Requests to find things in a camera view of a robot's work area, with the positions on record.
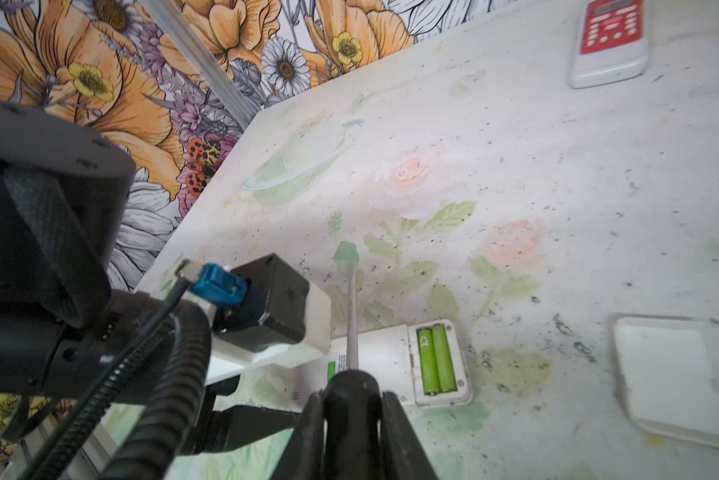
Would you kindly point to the left green battery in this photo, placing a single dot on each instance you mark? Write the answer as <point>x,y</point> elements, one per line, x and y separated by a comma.
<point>429,376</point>

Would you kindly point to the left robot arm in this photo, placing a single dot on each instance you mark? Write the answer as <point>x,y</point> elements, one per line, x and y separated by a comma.
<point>63,195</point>

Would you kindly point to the green battery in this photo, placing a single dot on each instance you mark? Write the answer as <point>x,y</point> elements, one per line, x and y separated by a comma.
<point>429,376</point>
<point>445,371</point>

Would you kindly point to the red white remote control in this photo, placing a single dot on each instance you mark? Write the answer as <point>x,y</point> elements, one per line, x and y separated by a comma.
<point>611,44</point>

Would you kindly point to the white battery cover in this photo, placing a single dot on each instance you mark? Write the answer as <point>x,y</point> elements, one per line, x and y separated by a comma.
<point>668,370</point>

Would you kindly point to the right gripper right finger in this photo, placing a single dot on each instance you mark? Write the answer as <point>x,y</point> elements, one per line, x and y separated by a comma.
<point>402,456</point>

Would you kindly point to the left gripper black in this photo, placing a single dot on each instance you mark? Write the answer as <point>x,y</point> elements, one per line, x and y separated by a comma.
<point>155,360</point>

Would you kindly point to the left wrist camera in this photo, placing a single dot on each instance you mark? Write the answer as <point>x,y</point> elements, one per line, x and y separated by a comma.
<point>264,312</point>

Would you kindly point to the right green battery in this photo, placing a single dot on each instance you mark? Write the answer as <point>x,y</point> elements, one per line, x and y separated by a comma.
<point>445,371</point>

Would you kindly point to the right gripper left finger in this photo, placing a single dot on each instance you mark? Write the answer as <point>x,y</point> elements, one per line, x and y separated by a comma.
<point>303,455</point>

